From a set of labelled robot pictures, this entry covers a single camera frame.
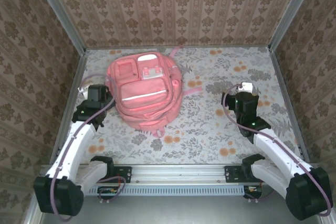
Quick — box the pink school backpack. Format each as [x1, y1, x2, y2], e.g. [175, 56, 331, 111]
[106, 45, 203, 138]

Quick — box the floral printed table cover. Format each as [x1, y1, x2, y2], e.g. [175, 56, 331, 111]
[59, 47, 305, 164]

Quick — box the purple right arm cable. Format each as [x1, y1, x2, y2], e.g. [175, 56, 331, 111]
[222, 83, 332, 217]

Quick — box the aluminium left side rail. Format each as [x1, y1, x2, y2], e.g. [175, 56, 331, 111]
[49, 49, 89, 164]

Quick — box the aluminium rail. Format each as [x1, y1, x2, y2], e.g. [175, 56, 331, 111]
[39, 163, 328, 184]
[270, 47, 311, 164]
[49, 49, 89, 164]

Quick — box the aluminium right side rail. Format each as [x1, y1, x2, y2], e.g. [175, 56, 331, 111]
[270, 47, 311, 164]

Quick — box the aluminium left corner post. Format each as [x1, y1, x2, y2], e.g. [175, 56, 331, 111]
[33, 0, 87, 54]

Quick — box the aluminium corner post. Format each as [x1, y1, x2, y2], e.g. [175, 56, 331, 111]
[33, 0, 87, 54]
[267, 0, 320, 51]

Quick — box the aluminium front rail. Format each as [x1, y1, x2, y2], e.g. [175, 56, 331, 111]
[39, 163, 328, 184]

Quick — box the aluminium right corner post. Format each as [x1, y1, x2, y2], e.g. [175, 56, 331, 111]
[267, 0, 320, 51]

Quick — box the slotted cable duct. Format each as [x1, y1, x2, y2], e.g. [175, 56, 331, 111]
[88, 184, 246, 196]

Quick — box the grey metal base plate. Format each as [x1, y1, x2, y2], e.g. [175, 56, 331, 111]
[23, 182, 336, 224]

